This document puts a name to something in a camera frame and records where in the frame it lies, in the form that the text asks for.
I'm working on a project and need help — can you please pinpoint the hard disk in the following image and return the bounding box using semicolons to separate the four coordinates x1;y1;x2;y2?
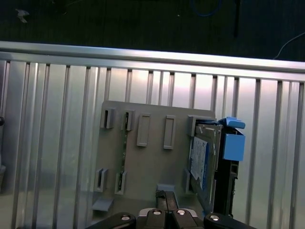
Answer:
188;116;246;215

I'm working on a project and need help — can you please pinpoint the blue floor cable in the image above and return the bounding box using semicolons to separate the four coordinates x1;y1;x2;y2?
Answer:
190;0;224;17

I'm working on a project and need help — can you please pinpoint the green RAM stick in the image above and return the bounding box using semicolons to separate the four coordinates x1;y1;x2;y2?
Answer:
116;112;131;193

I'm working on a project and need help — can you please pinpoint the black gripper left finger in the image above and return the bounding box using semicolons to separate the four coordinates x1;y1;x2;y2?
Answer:
85;190;168;229

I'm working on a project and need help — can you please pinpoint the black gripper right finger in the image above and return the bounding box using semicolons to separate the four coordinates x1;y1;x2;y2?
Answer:
166;190;258;229

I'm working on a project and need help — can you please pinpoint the grey parts rack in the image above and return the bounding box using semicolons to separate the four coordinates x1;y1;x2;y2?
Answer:
91;100;216;213

